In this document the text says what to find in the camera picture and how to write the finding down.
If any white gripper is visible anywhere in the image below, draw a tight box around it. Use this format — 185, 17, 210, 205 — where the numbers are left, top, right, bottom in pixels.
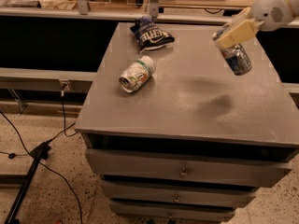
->
214, 0, 299, 49

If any silver blue redbull can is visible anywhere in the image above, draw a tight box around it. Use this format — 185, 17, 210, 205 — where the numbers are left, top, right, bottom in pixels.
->
212, 25, 252, 76

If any white green soda can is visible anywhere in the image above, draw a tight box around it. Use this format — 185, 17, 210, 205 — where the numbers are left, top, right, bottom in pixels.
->
119, 56, 156, 93

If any dark blue chip bag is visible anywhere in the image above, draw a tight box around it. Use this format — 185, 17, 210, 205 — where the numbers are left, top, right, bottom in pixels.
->
130, 16, 175, 52

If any grey drawer cabinet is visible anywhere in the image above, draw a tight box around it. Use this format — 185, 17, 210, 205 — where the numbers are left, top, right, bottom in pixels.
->
76, 23, 299, 212

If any top grey drawer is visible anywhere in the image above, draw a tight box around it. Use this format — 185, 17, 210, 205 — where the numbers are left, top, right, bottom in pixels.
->
86, 148, 292, 188

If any grey drawer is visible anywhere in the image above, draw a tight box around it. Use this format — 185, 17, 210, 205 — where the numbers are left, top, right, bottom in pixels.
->
109, 201, 235, 223
101, 180, 255, 208
86, 148, 292, 188

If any middle grey drawer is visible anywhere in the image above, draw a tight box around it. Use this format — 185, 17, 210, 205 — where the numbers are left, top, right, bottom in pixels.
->
101, 180, 255, 208

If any bottom grey drawer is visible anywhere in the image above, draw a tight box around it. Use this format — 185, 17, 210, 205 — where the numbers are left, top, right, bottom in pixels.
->
109, 201, 235, 223

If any black stand leg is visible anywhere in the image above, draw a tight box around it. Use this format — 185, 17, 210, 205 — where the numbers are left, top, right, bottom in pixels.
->
0, 142, 50, 224

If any grey metal shelf frame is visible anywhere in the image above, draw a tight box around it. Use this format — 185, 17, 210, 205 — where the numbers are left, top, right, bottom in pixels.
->
0, 0, 254, 25

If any black floor cable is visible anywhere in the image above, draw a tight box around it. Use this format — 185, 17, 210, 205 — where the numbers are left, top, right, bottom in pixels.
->
0, 89, 84, 224

